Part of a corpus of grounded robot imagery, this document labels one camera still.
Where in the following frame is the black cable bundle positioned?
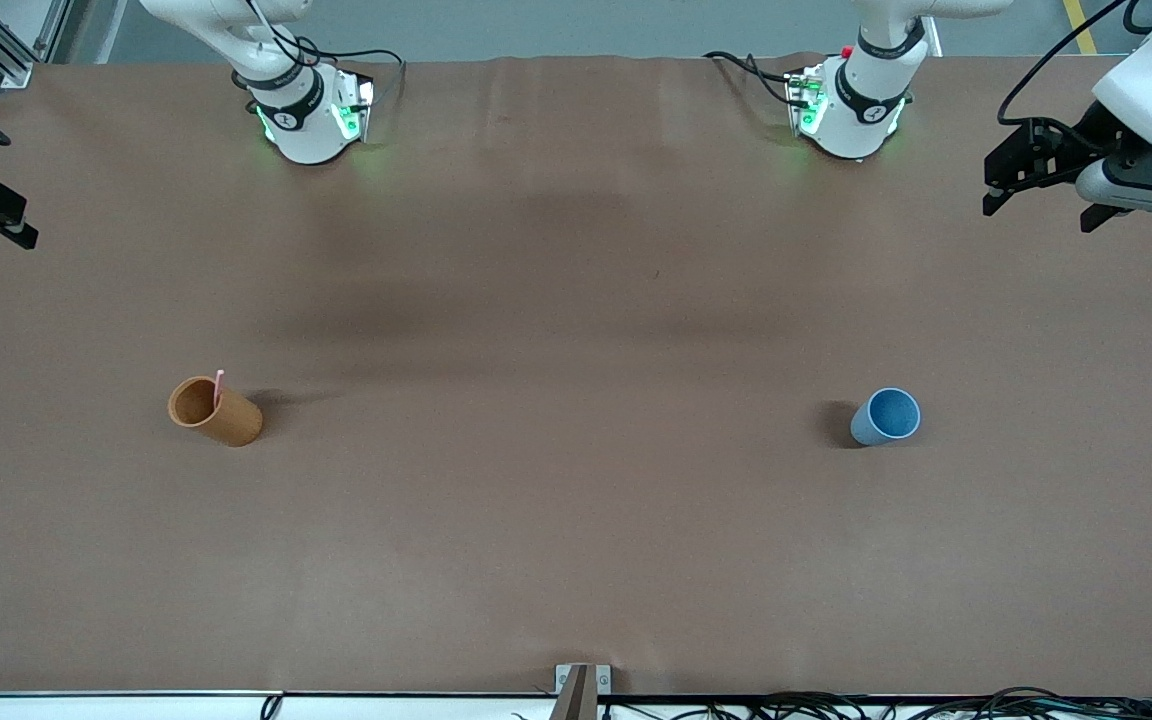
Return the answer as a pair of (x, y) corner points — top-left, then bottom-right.
(511, 687), (1152, 720)

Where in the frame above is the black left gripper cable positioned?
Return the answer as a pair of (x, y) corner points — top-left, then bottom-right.
(997, 0), (1137, 127)

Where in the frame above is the black left base cable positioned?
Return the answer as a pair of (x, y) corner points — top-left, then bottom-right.
(703, 50), (799, 105)

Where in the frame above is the orange cup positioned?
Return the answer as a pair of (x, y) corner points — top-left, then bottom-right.
(167, 375), (265, 449)

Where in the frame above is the brown table cover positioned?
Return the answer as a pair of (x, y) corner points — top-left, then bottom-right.
(0, 54), (1152, 699)

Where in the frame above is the black base cable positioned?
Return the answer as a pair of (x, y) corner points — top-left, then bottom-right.
(703, 50), (799, 105)
(294, 36), (407, 105)

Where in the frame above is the black right base cable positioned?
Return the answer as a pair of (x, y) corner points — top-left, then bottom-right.
(294, 36), (407, 105)

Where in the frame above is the blue cup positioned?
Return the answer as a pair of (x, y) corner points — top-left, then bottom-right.
(849, 387), (923, 448)

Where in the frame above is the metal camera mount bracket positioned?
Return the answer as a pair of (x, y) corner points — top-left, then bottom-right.
(550, 663), (613, 720)

